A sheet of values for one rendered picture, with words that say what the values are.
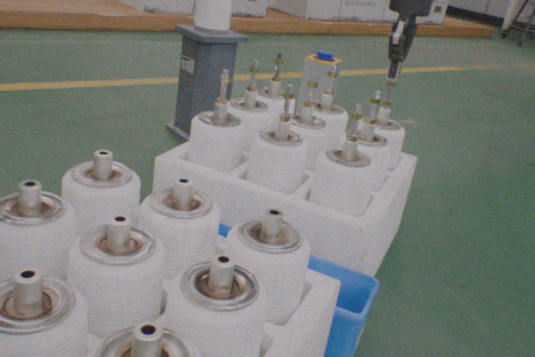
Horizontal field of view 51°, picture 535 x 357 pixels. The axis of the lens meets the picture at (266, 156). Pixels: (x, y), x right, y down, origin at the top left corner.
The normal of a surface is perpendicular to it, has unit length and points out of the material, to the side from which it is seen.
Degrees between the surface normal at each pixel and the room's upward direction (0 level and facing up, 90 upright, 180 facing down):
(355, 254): 90
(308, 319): 0
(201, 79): 88
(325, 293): 0
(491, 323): 0
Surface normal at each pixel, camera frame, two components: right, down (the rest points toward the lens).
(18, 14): 0.61, 0.38
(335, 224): -0.41, 0.29
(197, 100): -0.12, 0.36
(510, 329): 0.15, -0.92
